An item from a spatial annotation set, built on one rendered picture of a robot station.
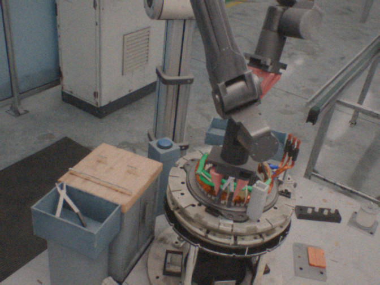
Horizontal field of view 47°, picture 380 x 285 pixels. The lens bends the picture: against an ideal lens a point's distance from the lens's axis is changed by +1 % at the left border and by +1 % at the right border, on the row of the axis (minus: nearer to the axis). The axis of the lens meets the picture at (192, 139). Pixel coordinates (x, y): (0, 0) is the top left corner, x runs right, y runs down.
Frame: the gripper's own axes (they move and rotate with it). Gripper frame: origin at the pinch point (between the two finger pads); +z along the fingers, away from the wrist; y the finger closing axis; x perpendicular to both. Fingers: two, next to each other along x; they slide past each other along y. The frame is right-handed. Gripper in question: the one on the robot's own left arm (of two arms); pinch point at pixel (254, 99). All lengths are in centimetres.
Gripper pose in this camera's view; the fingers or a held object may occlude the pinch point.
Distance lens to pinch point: 96.9
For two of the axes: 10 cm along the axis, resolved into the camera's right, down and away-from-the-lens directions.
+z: -2.6, 9.5, 2.0
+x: -8.0, -3.3, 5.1
